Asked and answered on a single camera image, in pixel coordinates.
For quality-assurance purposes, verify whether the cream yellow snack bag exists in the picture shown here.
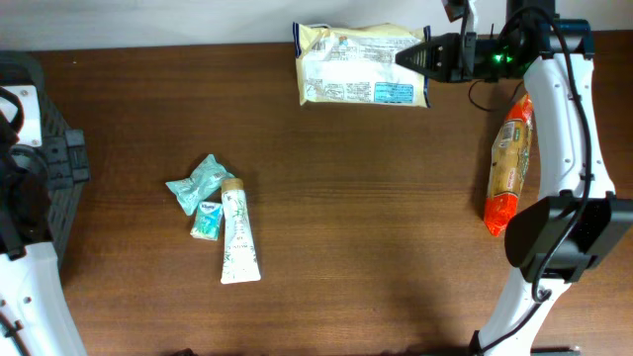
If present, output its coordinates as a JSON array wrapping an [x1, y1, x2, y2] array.
[[292, 23, 430, 108]]

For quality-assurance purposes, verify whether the orange spaghetti package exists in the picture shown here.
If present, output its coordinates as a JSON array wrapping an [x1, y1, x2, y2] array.
[[484, 94, 534, 236]]

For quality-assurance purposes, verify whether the mint green wipes pack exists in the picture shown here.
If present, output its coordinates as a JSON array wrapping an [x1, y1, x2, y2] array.
[[165, 154, 233, 216]]

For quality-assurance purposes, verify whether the teal tissue packet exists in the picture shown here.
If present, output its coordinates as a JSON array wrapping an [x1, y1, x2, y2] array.
[[190, 202, 224, 241]]

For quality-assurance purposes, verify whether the white bamboo print tube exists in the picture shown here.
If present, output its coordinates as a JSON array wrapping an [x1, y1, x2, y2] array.
[[221, 178, 261, 285]]

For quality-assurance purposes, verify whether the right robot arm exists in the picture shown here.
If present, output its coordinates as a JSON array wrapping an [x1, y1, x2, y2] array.
[[396, 1, 632, 355]]

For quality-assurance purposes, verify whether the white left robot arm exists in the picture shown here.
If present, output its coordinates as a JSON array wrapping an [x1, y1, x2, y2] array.
[[1, 113, 86, 355]]

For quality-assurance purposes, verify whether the dark grey plastic basket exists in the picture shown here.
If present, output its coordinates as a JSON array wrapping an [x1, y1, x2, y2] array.
[[1, 50, 91, 261]]

